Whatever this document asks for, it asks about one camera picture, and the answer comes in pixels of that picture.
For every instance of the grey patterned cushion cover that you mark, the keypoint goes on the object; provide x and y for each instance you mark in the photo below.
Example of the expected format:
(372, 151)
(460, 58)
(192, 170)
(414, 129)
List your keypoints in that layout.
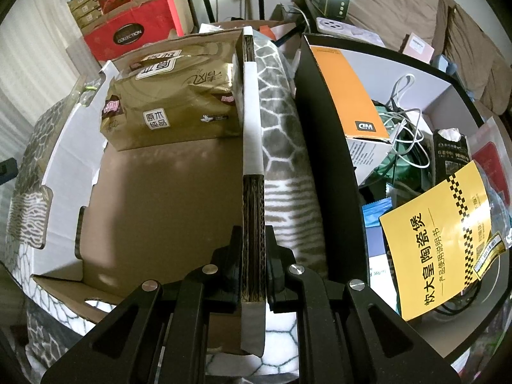
(280, 148)

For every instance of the white and brown cardboard box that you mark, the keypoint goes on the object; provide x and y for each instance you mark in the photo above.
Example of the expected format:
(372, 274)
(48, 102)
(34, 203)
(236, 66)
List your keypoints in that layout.
(160, 208)

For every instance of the white curtain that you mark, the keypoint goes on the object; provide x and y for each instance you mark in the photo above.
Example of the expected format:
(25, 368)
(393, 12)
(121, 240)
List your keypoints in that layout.
(32, 48)

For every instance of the yellow booklet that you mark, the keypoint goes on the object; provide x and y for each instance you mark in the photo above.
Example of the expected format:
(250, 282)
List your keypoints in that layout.
(432, 248)

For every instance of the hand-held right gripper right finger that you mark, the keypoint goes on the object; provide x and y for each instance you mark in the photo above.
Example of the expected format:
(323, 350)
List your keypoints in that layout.
(276, 276)

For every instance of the clear bag with red label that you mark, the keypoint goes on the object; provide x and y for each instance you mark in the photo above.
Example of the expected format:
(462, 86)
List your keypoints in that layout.
(490, 160)

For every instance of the pink small box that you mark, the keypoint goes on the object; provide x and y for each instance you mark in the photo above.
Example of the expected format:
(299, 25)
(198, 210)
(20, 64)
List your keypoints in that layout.
(418, 47)

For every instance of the orange and white box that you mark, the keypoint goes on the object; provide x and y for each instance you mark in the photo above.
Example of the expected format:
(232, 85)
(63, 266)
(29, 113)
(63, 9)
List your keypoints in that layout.
(344, 88)

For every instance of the black snack packet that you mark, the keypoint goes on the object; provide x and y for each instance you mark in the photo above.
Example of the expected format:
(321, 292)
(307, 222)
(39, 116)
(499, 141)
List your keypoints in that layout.
(450, 152)

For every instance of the black storage box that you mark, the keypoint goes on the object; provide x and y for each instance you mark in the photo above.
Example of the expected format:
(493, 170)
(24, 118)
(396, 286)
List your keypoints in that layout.
(324, 148)

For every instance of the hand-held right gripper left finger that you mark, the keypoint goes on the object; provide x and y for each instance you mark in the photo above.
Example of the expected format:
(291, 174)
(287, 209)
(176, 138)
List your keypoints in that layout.
(228, 274)

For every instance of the gold tissue pack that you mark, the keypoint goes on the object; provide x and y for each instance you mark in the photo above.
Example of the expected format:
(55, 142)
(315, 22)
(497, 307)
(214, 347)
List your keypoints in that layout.
(168, 100)

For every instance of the brown bedding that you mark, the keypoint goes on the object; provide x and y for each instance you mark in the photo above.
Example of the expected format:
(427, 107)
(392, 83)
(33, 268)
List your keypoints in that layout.
(392, 0)

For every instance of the red cupcake print box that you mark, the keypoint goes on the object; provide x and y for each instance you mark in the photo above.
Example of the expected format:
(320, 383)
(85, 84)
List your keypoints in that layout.
(148, 20)

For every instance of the stack of tan boxes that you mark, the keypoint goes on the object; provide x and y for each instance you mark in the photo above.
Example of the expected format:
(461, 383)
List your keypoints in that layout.
(86, 10)

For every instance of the light blue packet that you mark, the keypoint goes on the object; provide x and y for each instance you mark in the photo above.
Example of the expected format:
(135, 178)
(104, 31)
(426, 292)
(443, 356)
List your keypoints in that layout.
(378, 216)

